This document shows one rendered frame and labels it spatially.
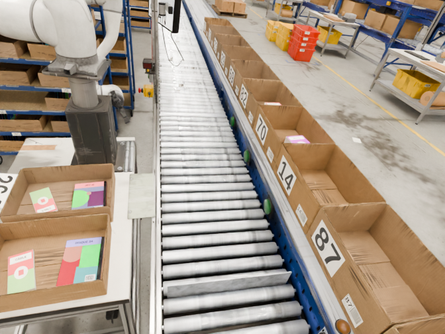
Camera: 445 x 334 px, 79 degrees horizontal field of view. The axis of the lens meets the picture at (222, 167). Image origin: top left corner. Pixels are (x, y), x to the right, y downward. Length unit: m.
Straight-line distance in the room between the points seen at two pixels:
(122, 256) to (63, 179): 0.53
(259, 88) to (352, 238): 1.22
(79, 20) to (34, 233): 0.82
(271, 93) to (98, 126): 1.22
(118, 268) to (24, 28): 0.95
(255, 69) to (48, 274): 1.97
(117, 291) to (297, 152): 0.96
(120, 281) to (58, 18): 0.97
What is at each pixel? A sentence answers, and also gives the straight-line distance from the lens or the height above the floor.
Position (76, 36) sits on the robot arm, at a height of 1.39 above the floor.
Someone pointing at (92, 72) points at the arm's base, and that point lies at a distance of 1.27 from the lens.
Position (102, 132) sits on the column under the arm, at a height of 0.97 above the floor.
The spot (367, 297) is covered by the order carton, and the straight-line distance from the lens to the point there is 0.92.
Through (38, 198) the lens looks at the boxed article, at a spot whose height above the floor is 0.77.
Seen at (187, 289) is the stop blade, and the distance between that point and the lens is 1.04.
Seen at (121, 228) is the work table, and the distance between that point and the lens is 1.23.
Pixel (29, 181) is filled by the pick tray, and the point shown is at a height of 0.77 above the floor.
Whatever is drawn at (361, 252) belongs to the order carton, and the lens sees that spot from 1.20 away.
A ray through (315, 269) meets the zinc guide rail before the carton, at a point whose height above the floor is 0.89.
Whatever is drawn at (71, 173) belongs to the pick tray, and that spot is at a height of 0.80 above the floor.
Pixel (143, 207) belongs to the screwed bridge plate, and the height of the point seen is 0.75.
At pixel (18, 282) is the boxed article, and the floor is 0.77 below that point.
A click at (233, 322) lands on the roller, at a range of 1.06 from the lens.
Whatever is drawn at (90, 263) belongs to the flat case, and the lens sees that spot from 1.14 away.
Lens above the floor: 1.71
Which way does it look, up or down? 38 degrees down
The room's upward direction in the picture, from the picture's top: 10 degrees clockwise
